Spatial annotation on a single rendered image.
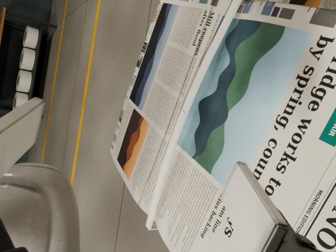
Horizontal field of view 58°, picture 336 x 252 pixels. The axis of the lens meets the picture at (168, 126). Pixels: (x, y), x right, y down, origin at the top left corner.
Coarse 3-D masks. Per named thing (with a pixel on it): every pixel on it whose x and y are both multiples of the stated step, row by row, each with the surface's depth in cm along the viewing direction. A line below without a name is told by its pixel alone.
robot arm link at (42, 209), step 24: (24, 168) 50; (48, 168) 53; (0, 192) 45; (24, 192) 47; (48, 192) 49; (72, 192) 54; (0, 216) 42; (24, 216) 44; (48, 216) 48; (72, 216) 52; (24, 240) 43; (48, 240) 46; (72, 240) 50
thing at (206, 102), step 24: (216, 0) 33; (216, 24) 33; (240, 24) 30; (240, 48) 30; (192, 72) 35; (216, 72) 32; (216, 96) 32; (192, 120) 34; (192, 144) 34; (168, 168) 37; (192, 168) 33; (144, 192) 40; (168, 192) 36; (168, 216) 36
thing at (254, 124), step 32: (256, 32) 28; (288, 32) 26; (320, 32) 24; (256, 64) 28; (288, 64) 25; (320, 64) 23; (224, 96) 31; (256, 96) 28; (288, 96) 25; (320, 96) 23; (224, 128) 30; (256, 128) 27; (288, 128) 25; (320, 128) 23; (224, 160) 30; (256, 160) 27; (288, 160) 24; (320, 160) 23; (192, 192) 33; (288, 192) 24; (320, 192) 22; (192, 224) 32; (224, 224) 29; (320, 224) 22
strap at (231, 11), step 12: (240, 0) 30; (228, 12) 31; (228, 24) 31; (216, 36) 32; (216, 48) 31; (204, 60) 32; (204, 72) 32; (192, 84) 33; (192, 96) 33; (180, 120) 34; (168, 144) 35; (168, 156) 35; (156, 192) 37; (156, 204) 37
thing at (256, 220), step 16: (240, 176) 19; (224, 192) 21; (240, 192) 18; (256, 192) 17; (240, 208) 18; (256, 208) 16; (272, 208) 15; (240, 224) 17; (256, 224) 16; (272, 224) 14; (240, 240) 17; (256, 240) 15; (272, 240) 14
